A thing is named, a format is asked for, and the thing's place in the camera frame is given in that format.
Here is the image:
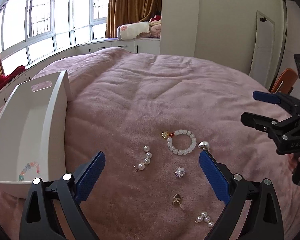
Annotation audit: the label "red cloth on bench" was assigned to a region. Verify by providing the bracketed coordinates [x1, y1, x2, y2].
[0, 66, 26, 90]

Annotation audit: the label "white storage tray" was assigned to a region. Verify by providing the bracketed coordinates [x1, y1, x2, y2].
[0, 70, 71, 198]

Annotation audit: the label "white rolled pillow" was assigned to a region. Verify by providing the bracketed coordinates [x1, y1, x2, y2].
[117, 22, 151, 40]

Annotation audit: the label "pink plush toys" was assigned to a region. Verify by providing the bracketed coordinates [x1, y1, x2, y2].
[149, 15, 161, 38]

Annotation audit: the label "orange chair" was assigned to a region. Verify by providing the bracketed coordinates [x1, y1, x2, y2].
[270, 68, 298, 95]

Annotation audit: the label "pink bed blanket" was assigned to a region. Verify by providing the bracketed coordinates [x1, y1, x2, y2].
[0, 47, 300, 240]

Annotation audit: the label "white door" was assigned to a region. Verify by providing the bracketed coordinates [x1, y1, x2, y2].
[249, 10, 275, 86]

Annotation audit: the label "colourful beaded bracelet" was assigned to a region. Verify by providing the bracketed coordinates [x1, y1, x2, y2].
[18, 161, 41, 182]

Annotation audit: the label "large bay window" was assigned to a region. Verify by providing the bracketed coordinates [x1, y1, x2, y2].
[0, 0, 108, 75]

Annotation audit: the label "four pearl drop earring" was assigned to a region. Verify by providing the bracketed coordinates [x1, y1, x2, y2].
[133, 145, 152, 172]

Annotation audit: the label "white jade bead bracelet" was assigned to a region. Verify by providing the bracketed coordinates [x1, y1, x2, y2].
[161, 128, 198, 156]

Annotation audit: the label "brown right curtain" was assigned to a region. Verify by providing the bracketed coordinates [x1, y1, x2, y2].
[105, 0, 162, 38]

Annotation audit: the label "pearl cluster earring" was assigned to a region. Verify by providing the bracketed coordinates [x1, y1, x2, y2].
[195, 211, 214, 228]

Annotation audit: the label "gold heart earring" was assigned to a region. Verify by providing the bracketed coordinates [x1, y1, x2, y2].
[172, 194, 185, 210]

